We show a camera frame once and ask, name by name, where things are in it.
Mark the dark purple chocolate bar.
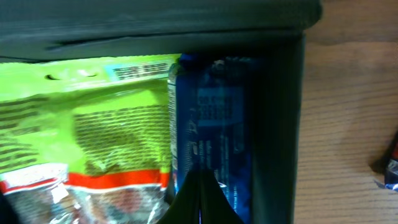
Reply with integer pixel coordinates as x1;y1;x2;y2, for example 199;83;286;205
371;130;398;192

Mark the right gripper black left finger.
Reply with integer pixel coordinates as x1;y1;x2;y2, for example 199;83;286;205
157;169;200;224

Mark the dark green gift box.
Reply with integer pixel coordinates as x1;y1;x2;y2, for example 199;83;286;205
1;0;322;223

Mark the green gummy candy bag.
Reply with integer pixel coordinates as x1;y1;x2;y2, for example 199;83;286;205
1;54;177;224

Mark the blue wafer bar wrapper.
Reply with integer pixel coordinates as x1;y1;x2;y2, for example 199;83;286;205
168;54;262;223

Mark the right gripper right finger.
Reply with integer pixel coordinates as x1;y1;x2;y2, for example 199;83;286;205
200;170;244;224

